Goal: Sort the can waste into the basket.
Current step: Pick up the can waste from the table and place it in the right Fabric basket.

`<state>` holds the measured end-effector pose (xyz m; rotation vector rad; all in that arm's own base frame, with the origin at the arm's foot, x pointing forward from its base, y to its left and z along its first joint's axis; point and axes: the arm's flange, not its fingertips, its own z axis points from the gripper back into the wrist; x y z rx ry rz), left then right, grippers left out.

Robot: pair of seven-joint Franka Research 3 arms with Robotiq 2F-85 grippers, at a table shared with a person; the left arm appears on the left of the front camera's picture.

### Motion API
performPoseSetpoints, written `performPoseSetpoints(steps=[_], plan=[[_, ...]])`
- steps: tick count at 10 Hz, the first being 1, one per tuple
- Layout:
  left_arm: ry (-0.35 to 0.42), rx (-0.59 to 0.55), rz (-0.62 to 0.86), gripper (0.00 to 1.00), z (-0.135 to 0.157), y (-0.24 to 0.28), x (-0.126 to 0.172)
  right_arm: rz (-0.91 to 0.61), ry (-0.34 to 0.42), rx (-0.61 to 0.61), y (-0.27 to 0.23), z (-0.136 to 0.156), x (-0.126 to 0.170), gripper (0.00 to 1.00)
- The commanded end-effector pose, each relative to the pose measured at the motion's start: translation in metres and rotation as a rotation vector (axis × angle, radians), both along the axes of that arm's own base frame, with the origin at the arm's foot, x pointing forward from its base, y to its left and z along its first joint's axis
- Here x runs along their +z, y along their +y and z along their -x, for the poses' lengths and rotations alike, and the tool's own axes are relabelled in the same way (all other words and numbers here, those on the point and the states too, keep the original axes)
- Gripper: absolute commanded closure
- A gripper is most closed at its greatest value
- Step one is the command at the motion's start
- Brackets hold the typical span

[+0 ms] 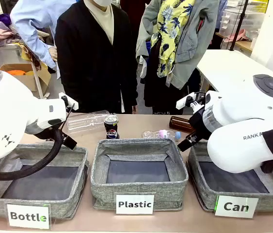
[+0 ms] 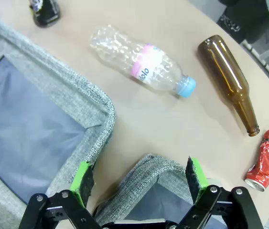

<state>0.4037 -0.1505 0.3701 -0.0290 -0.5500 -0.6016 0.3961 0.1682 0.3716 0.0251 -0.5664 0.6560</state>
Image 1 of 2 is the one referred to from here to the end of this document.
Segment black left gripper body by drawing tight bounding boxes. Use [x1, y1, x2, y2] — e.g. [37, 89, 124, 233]
[35, 128, 64, 142]

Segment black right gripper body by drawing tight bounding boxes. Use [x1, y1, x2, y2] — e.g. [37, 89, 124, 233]
[189, 107, 212, 141]

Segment brown glass bottle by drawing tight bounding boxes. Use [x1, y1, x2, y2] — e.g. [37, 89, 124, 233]
[169, 116, 196, 133]

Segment large clear plastic bottle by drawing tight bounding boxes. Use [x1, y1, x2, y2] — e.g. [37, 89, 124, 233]
[65, 110, 112, 134]

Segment small pink-labelled plastic bottle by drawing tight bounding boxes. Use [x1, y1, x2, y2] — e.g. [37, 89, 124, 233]
[142, 129, 182, 142]

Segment black soda can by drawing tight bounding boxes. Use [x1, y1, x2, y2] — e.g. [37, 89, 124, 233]
[103, 114, 120, 140]

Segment grey fabric basket labelled Bottle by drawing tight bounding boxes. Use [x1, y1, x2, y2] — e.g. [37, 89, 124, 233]
[0, 142, 90, 220]

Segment grey fabric basket labelled Plastic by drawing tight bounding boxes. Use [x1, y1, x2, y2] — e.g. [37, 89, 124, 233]
[90, 138, 190, 211]

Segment white Can label sign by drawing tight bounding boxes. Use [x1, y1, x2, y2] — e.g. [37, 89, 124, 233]
[214, 195, 259, 219]

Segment grey fabric basket labelled Can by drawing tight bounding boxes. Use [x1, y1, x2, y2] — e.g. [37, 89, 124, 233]
[186, 140, 273, 213]

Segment blue-shirt person's hand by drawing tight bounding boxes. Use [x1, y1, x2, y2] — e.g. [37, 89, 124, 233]
[48, 46, 58, 62]

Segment cardboard box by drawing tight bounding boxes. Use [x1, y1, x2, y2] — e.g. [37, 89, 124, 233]
[0, 62, 52, 100]

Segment white side table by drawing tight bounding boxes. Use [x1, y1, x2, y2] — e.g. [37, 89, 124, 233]
[196, 49, 273, 98]

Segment orange item in box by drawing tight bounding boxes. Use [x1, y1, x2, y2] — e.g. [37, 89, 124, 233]
[7, 69, 27, 76]

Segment white Plastic label sign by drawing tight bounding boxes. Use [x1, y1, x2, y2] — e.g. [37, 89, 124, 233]
[115, 193, 155, 216]

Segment white Bottle label sign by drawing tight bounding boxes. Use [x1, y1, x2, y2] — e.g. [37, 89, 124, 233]
[6, 203, 51, 230]

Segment person in black cardigan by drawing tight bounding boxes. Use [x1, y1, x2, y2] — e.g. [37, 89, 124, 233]
[54, 0, 139, 115]

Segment person in grey jacket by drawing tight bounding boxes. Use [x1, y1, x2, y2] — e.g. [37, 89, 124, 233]
[135, 0, 221, 116]

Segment wooden desk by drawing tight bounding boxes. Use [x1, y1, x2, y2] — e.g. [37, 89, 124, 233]
[215, 33, 254, 53]

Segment pink cloth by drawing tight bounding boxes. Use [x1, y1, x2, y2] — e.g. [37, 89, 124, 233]
[224, 29, 251, 43]

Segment white table with leg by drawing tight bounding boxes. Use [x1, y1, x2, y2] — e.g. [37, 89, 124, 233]
[0, 43, 46, 100]

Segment black stand pole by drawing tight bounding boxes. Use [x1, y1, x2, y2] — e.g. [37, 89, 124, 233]
[229, 0, 250, 52]

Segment person in blue shirt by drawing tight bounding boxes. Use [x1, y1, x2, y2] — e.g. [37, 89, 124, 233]
[9, 0, 79, 80]

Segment clear plastic storage boxes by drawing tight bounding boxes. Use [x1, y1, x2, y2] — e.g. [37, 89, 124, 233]
[218, 0, 267, 41]

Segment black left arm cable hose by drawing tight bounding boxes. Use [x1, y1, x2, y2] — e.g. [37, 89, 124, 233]
[0, 127, 64, 181]

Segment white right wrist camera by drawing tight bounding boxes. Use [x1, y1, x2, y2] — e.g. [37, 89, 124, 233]
[176, 91, 206, 114]

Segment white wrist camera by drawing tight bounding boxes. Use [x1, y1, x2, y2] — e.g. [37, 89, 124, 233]
[58, 92, 80, 110]
[176, 91, 206, 114]

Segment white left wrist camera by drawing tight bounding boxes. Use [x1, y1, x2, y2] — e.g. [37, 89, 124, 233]
[58, 92, 80, 110]

